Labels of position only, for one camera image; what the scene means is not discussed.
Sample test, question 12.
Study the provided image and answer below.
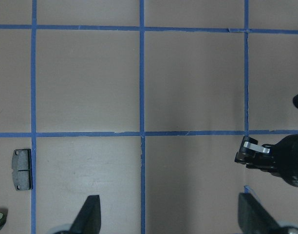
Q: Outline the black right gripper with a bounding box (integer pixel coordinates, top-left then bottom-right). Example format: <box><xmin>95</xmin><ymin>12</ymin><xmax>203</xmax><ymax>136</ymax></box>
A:
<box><xmin>235</xmin><ymin>94</ymin><xmax>298</xmax><ymax>187</ymax></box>

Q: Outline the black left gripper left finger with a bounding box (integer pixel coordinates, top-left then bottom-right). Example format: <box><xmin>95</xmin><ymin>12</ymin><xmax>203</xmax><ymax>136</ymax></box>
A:
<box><xmin>48</xmin><ymin>195</ymin><xmax>101</xmax><ymax>234</ymax></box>

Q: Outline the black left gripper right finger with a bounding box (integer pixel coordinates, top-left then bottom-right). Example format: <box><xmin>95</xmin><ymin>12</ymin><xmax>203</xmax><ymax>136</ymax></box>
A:
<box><xmin>238</xmin><ymin>193</ymin><xmax>298</xmax><ymax>234</ymax></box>

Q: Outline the dark grey brake pad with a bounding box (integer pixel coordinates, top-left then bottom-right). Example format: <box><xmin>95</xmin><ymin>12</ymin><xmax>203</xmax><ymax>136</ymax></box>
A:
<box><xmin>11</xmin><ymin>149</ymin><xmax>33</xmax><ymax>191</ymax></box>

